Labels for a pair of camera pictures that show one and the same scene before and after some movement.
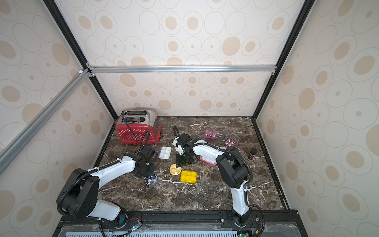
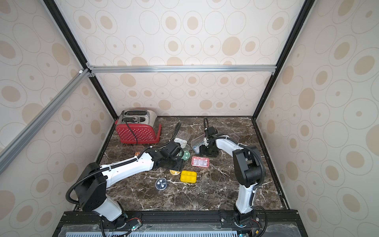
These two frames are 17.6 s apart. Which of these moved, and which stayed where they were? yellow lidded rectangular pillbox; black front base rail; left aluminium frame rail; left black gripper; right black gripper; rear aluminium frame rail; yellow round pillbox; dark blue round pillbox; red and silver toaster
Moved: dark blue round pillbox; right black gripper; left black gripper
Stayed: black front base rail; red and silver toaster; yellow round pillbox; left aluminium frame rail; rear aluminium frame rail; yellow lidded rectangular pillbox
